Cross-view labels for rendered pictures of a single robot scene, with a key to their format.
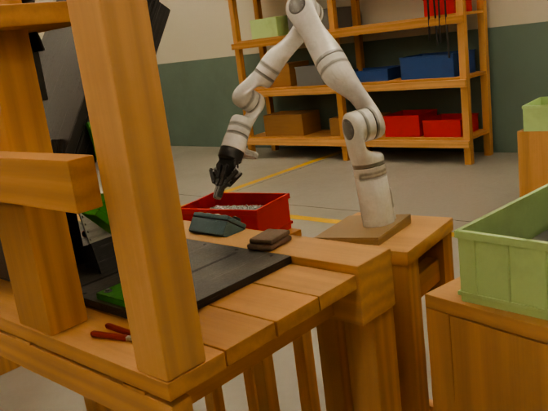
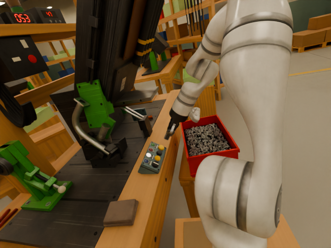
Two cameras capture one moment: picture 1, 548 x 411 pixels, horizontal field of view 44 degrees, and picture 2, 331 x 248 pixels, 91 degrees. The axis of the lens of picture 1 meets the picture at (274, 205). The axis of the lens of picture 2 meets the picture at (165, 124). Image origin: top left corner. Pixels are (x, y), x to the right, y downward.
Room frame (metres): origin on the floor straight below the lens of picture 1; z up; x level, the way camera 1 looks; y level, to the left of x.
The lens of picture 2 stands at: (1.73, -0.38, 1.38)
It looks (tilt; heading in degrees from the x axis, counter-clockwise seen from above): 29 degrees down; 65
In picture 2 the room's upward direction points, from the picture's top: 15 degrees counter-clockwise
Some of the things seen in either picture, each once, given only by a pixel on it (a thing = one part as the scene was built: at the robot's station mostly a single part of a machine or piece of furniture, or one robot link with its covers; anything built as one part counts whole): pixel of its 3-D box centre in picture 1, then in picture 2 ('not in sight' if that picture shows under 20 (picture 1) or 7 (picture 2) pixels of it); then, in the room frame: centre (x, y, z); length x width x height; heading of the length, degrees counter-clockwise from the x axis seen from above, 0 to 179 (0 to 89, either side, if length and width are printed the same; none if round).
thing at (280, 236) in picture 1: (268, 239); (120, 211); (1.69, 0.02, 0.91); 0.10 x 0.08 x 0.03; 144
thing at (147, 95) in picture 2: not in sight; (122, 99); (1.93, 0.50, 1.11); 0.39 x 0.16 x 0.03; 136
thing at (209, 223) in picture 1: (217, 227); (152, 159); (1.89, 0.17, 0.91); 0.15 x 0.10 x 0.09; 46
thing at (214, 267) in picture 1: (95, 258); (115, 140); (1.80, 0.52, 0.89); 1.10 x 0.42 x 0.02; 46
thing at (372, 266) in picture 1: (175, 249); (162, 146); (2.01, 0.32, 0.82); 1.50 x 0.14 x 0.15; 46
